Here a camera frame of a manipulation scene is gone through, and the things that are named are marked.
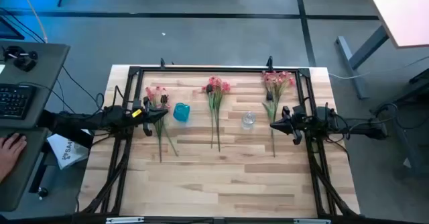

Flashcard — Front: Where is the white cable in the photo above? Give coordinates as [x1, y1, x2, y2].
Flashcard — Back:
[328, 55, 429, 80]

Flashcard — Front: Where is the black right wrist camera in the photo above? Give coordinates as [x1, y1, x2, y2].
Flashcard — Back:
[292, 105, 306, 119]

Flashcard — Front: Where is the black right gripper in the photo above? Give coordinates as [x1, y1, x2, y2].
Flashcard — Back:
[269, 105, 315, 146]

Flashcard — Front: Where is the black backlit keyboard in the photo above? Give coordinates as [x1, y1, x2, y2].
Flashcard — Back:
[0, 82, 38, 121]

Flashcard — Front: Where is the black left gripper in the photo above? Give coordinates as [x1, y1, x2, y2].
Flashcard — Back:
[129, 95, 170, 137]

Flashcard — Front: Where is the person's hand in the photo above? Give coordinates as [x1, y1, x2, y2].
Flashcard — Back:
[0, 133, 27, 182]

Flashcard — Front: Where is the dark equipment stand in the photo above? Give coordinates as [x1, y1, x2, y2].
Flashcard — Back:
[368, 68, 429, 180]

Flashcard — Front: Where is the clear glass vase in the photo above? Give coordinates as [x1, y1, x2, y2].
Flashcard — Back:
[241, 111, 257, 131]

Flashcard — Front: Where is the pink artificial flower bunch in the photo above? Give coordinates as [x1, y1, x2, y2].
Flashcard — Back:
[261, 70, 296, 158]
[202, 75, 231, 153]
[144, 85, 172, 164]

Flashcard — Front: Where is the silver metal bracket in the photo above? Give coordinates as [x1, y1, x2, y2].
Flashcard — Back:
[105, 216, 145, 224]
[293, 218, 332, 224]

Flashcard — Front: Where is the computer monitor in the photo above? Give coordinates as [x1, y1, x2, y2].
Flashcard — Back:
[0, 15, 26, 41]

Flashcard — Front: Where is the white printed paper bag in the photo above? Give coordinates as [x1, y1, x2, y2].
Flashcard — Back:
[46, 133, 90, 170]

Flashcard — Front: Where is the black clamp mount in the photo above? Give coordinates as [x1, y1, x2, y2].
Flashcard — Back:
[1, 45, 40, 73]

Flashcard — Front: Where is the white table top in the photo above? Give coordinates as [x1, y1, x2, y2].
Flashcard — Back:
[363, 0, 429, 49]

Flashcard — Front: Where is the black desk support beam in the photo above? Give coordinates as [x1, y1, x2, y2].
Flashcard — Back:
[38, 109, 95, 150]

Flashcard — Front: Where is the blue vase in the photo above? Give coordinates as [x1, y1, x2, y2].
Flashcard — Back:
[172, 102, 191, 123]

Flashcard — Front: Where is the grey desk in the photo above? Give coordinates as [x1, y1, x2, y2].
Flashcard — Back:
[0, 40, 71, 212]

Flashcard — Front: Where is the beige cable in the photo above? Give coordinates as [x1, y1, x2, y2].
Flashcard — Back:
[15, 0, 49, 44]

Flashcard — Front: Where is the black aluminium table frame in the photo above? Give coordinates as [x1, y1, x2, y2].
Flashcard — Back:
[78, 65, 361, 218]

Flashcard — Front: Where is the grey table leg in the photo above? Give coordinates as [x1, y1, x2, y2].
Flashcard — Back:
[334, 25, 390, 100]

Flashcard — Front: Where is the black floor cable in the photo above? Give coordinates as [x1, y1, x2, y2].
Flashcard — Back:
[0, 7, 46, 44]

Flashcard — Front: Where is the black desk cable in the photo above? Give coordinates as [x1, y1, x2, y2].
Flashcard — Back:
[62, 65, 105, 111]

